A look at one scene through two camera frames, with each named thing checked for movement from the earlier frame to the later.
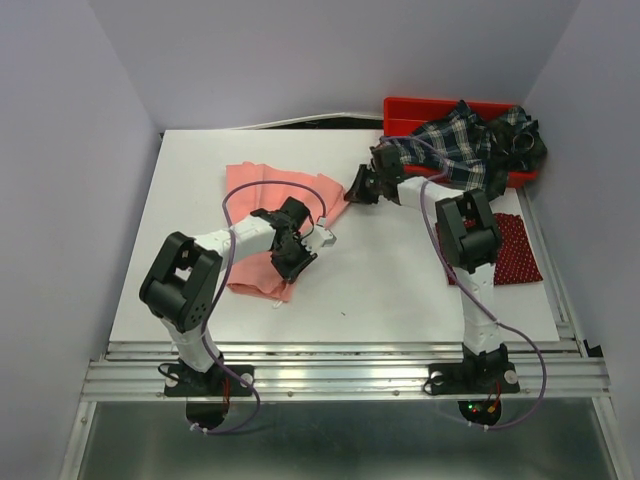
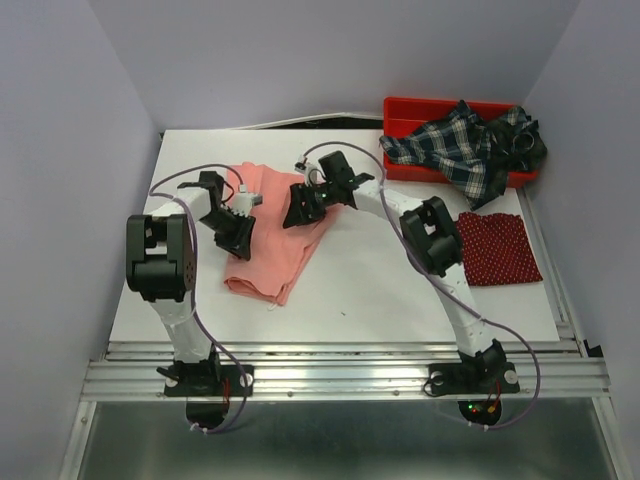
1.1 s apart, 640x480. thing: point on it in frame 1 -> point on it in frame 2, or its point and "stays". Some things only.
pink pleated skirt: [251, 187] stays
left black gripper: [290, 272] -> [240, 242]
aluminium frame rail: [363, 370] stays
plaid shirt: [474, 152] stays
